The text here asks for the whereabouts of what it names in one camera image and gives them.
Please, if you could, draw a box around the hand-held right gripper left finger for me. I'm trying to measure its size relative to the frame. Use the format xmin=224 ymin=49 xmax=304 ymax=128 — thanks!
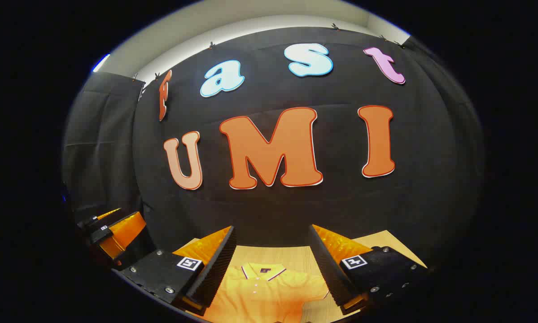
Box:
xmin=116 ymin=225 xmax=238 ymax=317

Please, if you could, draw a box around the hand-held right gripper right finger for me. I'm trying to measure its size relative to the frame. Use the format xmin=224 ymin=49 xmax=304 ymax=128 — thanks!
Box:
xmin=308 ymin=224 xmax=431 ymax=317

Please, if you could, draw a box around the orange polo T-shirt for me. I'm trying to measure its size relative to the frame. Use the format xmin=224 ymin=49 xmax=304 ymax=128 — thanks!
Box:
xmin=201 ymin=262 xmax=330 ymax=323

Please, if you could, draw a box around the ceiling light strip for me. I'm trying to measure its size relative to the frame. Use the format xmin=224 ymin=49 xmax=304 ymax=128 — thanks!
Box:
xmin=92 ymin=54 xmax=111 ymax=73

